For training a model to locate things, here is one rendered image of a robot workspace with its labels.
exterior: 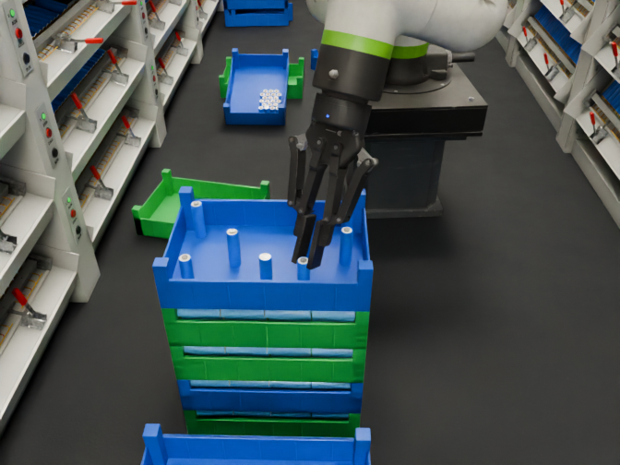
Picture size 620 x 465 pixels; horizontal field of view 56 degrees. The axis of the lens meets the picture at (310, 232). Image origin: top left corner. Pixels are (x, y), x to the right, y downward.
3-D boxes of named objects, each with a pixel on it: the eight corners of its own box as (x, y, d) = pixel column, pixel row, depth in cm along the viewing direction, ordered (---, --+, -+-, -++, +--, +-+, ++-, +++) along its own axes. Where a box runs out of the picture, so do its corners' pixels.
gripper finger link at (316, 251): (326, 218, 83) (330, 220, 82) (315, 264, 84) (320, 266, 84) (315, 220, 80) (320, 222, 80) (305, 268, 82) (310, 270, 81)
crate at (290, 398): (355, 325, 114) (358, 295, 109) (361, 413, 98) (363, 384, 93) (202, 323, 115) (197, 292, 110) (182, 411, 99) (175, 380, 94)
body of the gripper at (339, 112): (384, 105, 79) (367, 172, 81) (329, 91, 82) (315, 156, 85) (362, 102, 72) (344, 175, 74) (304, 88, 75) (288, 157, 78)
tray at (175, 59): (195, 52, 239) (201, 19, 231) (160, 119, 191) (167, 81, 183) (145, 36, 235) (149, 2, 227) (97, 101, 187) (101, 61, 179)
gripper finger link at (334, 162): (343, 141, 80) (352, 143, 80) (331, 220, 83) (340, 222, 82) (330, 141, 77) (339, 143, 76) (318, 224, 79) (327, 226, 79)
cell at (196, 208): (207, 232, 98) (202, 199, 94) (205, 238, 97) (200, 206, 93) (196, 231, 98) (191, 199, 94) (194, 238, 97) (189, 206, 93)
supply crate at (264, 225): (363, 227, 100) (365, 187, 95) (369, 312, 84) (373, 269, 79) (186, 224, 100) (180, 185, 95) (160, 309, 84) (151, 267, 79)
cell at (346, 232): (351, 257, 92) (352, 225, 89) (351, 266, 91) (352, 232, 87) (339, 257, 93) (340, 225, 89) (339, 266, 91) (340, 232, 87)
